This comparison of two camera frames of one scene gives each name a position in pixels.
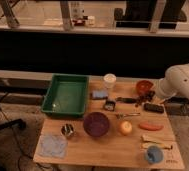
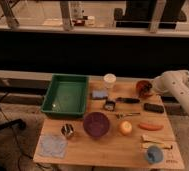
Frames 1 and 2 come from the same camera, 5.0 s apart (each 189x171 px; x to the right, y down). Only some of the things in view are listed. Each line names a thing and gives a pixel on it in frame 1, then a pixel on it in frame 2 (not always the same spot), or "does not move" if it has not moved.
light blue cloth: [52, 146] does not move
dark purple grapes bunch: [146, 96] to [144, 88]
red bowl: [143, 87] does not move
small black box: [109, 105] does not move
